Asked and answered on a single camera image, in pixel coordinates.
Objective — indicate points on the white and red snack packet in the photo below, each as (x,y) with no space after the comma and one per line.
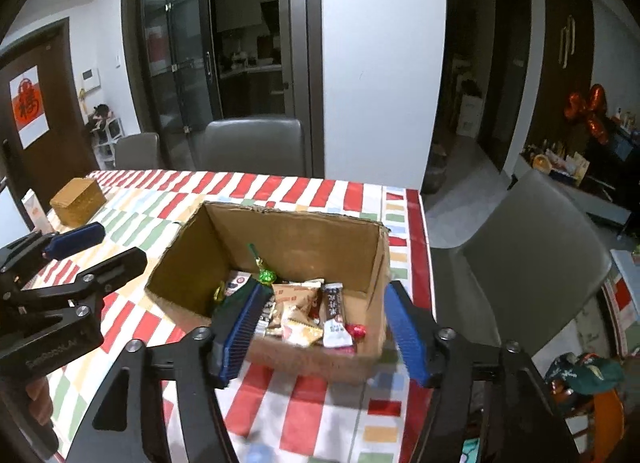
(239,284)

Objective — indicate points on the yellow snack packet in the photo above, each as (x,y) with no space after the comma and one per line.
(300,333)

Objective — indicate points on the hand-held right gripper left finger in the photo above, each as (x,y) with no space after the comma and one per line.
(245,328)

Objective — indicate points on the white carton box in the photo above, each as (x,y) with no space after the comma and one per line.
(469,115)

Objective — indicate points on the green cap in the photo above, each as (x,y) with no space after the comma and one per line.
(595,375)

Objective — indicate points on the white shelf rack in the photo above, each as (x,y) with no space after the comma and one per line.
(107,138)

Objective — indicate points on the cluttered dark sideboard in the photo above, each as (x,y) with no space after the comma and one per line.
(600,183)

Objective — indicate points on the woven tan box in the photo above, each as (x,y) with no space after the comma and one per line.
(77,200)

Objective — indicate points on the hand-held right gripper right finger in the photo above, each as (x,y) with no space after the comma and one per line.
(405,333)

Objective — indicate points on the brown and white snack packet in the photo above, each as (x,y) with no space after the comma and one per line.
(334,308)

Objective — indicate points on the orange foil balloons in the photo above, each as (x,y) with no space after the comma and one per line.
(592,113)

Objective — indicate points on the red and white door poster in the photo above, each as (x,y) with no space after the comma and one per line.
(28,105)

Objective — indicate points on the white paper carton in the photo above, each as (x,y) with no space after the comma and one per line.
(36,213)

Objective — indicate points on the grey dining chair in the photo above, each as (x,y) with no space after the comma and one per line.
(535,263)
(247,145)
(137,153)

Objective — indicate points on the dark striped snack packet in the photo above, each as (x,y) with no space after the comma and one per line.
(265,318)

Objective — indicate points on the orange stool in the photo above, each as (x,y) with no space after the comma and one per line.
(607,418)

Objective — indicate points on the gold wrapped candy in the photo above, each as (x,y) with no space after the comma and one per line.
(219,291)

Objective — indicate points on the brown cardboard box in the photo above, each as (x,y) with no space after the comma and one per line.
(300,243)

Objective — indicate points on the person's left hand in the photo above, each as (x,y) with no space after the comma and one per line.
(37,400)

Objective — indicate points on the dark interior door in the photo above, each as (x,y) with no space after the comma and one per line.
(505,83)

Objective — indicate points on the orange beige snack packet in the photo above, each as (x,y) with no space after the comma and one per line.
(295,300)

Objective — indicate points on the red wrapped candy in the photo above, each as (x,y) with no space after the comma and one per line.
(357,331)

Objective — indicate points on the striped colourful tablecloth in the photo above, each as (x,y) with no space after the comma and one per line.
(325,198)

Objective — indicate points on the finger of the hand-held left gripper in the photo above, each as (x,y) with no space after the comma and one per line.
(120,265)
(75,240)

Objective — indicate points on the dark brown wardrobe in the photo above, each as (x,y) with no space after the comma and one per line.
(555,83)

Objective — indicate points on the white wall intercom panel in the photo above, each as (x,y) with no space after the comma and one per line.
(90,79)

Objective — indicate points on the brown entrance door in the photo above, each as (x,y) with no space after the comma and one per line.
(60,133)

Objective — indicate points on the dark framed glass sliding door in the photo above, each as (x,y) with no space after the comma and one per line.
(175,68)

